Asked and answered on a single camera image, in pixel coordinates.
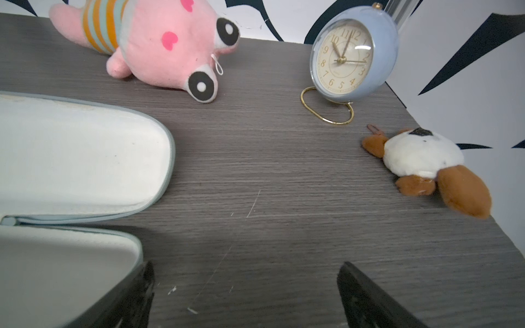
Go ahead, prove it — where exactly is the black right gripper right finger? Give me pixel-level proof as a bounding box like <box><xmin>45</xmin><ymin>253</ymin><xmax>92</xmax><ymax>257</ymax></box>
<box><xmin>337</xmin><ymin>262</ymin><xmax>427</xmax><ymax>328</ymax></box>

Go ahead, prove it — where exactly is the pink plush toy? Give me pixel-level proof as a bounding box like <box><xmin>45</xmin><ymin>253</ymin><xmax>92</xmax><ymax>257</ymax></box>
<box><xmin>49</xmin><ymin>0</ymin><xmax>240</xmax><ymax>103</ymax></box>

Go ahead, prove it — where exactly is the blue alarm clock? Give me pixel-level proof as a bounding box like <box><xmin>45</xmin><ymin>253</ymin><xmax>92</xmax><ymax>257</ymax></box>
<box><xmin>300</xmin><ymin>2</ymin><xmax>399</xmax><ymax>125</ymax></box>

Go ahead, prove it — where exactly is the brown white plush toy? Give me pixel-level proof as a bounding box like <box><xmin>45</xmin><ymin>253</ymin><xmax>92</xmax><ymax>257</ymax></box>
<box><xmin>362</xmin><ymin>124</ymin><xmax>492</xmax><ymax>219</ymax></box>

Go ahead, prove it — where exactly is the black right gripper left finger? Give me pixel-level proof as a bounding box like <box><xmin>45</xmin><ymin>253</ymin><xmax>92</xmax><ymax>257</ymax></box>
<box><xmin>66</xmin><ymin>261</ymin><xmax>155</xmax><ymax>328</ymax></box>

